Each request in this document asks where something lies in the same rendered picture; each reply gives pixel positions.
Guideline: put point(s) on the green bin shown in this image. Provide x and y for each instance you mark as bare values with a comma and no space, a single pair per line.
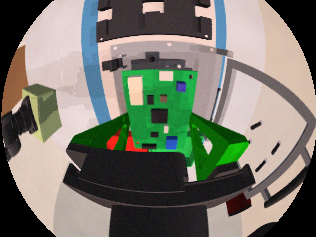
187,151

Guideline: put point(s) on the red bin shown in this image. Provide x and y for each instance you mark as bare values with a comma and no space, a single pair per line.
130,146

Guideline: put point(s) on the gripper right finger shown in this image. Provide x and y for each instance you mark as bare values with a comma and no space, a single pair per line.
227,145

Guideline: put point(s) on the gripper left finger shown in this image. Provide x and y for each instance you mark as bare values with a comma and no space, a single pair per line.
98,136

